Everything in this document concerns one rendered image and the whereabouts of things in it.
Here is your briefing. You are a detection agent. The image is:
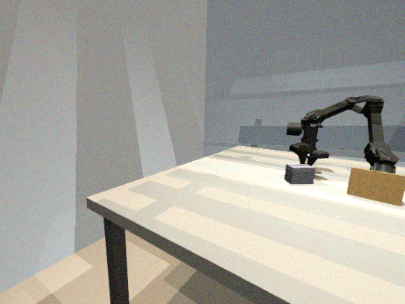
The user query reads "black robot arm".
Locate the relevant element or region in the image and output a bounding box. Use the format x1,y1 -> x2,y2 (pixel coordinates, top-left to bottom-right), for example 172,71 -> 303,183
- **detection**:
286,95 -> 400,174

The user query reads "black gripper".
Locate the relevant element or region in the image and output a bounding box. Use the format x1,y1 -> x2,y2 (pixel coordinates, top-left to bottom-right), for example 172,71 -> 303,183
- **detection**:
296,136 -> 329,166

